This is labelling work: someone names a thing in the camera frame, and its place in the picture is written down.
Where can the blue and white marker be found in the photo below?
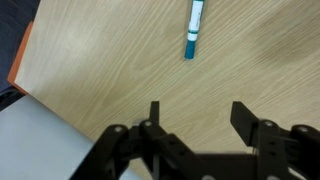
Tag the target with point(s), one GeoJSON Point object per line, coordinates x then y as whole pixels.
{"type": "Point", "coordinates": [195, 26]}

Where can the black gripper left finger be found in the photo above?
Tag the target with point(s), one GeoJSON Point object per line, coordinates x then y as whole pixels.
{"type": "Point", "coordinates": [150, 146]}

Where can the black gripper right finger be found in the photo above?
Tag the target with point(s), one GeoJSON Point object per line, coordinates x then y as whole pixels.
{"type": "Point", "coordinates": [266, 143]}

